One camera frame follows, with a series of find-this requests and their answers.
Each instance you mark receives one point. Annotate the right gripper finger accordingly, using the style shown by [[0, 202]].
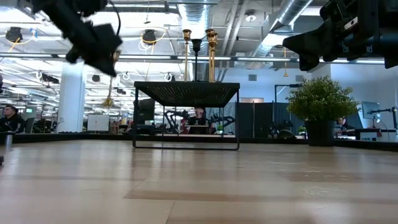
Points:
[[314, 42], [308, 63]]

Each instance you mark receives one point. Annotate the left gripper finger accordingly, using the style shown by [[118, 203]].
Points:
[[105, 46]]

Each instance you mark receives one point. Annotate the black candlestick holder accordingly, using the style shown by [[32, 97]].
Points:
[[196, 45]]

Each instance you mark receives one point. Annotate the long ceiling light strip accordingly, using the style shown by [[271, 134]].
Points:
[[143, 56]]

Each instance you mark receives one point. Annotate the green plant in black pot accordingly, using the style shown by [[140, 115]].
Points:
[[320, 102]]

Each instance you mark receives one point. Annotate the white pillar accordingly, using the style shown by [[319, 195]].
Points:
[[71, 102]]

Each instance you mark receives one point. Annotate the grey computer monitor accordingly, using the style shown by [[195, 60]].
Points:
[[370, 109]]

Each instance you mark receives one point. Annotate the white ceiling sensor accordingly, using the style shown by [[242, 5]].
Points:
[[250, 17]]

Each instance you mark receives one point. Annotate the person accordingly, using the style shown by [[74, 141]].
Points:
[[12, 123], [342, 124], [199, 121]]

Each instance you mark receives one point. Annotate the black partition panel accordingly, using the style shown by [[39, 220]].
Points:
[[261, 119]]

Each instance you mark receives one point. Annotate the white cabinet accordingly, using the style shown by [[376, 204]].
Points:
[[98, 123]]

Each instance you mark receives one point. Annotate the black perforated metal shelf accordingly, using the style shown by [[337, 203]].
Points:
[[186, 93]]

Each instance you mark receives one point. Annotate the silver cylinder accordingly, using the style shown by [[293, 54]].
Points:
[[8, 140]]

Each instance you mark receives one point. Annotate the wall vent grille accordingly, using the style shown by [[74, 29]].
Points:
[[299, 78], [252, 77]]

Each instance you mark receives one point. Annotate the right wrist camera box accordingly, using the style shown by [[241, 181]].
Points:
[[337, 12]]

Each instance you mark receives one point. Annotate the silver spiral air duct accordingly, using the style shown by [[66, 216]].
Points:
[[194, 15], [289, 12]]

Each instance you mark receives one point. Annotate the black aluminium table frame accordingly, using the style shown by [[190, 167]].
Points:
[[62, 137]]

